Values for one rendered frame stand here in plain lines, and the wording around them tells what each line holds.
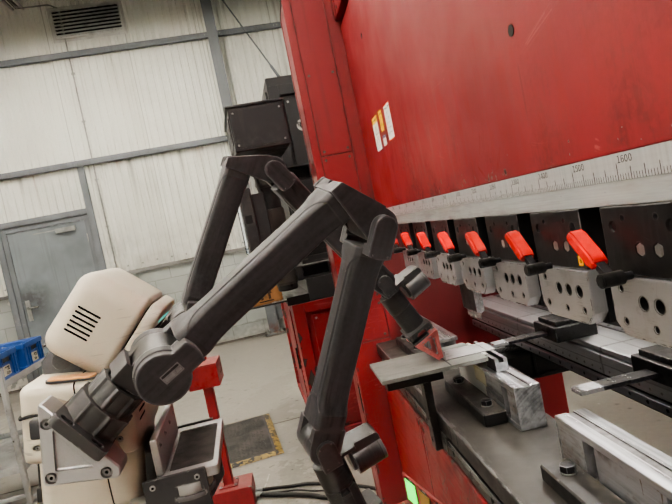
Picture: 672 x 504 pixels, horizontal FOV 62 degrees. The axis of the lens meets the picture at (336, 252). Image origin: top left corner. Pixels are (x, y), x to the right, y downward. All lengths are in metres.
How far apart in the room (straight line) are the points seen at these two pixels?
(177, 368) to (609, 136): 0.63
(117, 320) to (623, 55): 0.80
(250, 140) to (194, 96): 6.02
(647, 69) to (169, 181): 7.78
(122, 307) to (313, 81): 1.54
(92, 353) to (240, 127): 1.59
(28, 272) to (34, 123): 2.00
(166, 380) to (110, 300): 0.21
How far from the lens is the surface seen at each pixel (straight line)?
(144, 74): 8.55
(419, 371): 1.38
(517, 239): 0.96
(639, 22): 0.70
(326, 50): 2.36
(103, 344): 0.99
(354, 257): 0.87
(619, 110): 0.74
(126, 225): 8.31
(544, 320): 1.57
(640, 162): 0.71
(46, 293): 8.54
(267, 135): 2.42
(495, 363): 1.39
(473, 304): 1.44
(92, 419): 0.85
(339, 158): 2.27
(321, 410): 0.95
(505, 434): 1.31
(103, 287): 0.98
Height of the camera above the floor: 1.39
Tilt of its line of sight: 3 degrees down
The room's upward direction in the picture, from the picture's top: 11 degrees counter-clockwise
